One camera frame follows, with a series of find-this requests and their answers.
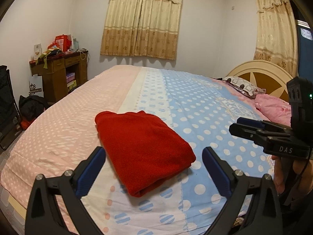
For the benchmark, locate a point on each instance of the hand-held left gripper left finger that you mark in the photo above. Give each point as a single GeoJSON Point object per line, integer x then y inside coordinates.
{"type": "Point", "coordinates": [90, 173]}

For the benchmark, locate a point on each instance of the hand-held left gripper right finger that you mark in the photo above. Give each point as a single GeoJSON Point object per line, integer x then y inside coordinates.
{"type": "Point", "coordinates": [217, 173]}

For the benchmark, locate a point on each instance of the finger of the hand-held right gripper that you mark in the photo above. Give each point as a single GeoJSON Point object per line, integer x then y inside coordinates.
{"type": "Point", "coordinates": [244, 131]}
{"type": "Point", "coordinates": [249, 122]}

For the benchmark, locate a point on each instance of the red embroidered sweater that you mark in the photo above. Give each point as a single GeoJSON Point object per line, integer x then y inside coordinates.
{"type": "Point", "coordinates": [144, 149]}

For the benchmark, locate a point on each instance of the person's right hand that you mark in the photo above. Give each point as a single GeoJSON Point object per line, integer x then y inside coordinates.
{"type": "Point", "coordinates": [276, 171]}

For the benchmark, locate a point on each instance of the pink quilt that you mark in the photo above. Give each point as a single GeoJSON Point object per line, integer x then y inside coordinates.
{"type": "Point", "coordinates": [273, 107]}

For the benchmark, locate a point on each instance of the patterned pillow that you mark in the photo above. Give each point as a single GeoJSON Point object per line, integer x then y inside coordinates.
{"type": "Point", "coordinates": [242, 87]}

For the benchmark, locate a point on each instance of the cream wooden bed headboard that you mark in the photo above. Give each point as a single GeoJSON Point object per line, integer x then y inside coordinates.
{"type": "Point", "coordinates": [269, 67]}

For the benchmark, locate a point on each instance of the bed with polka-dot sheet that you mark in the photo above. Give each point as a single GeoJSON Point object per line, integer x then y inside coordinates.
{"type": "Point", "coordinates": [195, 98]}

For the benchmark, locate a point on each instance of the red item on floor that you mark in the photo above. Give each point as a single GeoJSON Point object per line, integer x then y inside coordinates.
{"type": "Point", "coordinates": [26, 124]}

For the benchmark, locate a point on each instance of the dark window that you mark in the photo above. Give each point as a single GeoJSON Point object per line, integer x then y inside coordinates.
{"type": "Point", "coordinates": [304, 58]}

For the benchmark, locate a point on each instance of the quilted mattress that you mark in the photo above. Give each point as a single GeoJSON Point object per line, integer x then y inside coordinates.
{"type": "Point", "coordinates": [11, 203]}

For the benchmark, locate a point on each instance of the black backpack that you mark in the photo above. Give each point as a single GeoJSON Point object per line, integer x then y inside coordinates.
{"type": "Point", "coordinates": [31, 107]}

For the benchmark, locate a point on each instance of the beige patterned curtain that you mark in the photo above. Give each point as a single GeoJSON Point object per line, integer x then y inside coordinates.
{"type": "Point", "coordinates": [273, 29]}
{"type": "Point", "coordinates": [141, 17]}

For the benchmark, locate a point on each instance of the stacked boxes in desk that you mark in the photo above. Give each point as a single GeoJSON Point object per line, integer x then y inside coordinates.
{"type": "Point", "coordinates": [71, 79]}

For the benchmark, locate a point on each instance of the brown wooden desk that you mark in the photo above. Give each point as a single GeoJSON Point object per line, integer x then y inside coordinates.
{"type": "Point", "coordinates": [56, 78]}

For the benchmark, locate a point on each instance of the white bag with crown print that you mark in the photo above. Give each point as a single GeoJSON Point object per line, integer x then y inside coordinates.
{"type": "Point", "coordinates": [36, 88]}

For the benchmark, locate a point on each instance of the striped colourful cloth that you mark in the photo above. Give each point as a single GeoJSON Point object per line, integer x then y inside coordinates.
{"type": "Point", "coordinates": [47, 55]}

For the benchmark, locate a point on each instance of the light blue bottle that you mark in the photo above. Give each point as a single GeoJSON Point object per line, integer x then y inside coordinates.
{"type": "Point", "coordinates": [75, 44]}

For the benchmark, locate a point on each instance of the white gift bag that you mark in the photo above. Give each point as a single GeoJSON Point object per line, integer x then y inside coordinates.
{"type": "Point", "coordinates": [37, 51]}

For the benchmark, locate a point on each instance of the red gift bag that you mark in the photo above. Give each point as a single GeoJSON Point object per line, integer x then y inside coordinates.
{"type": "Point", "coordinates": [63, 42]}

